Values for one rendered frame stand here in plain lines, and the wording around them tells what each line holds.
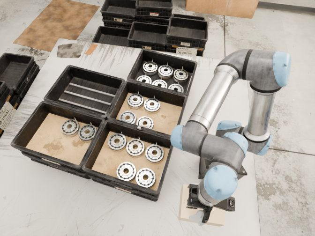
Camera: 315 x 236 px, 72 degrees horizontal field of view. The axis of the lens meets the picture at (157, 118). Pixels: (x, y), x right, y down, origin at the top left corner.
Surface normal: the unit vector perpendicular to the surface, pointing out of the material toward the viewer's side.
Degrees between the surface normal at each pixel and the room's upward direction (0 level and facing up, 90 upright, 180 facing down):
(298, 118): 0
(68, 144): 0
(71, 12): 1
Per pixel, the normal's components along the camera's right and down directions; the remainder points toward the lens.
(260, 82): -0.68, 0.59
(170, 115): 0.04, -0.51
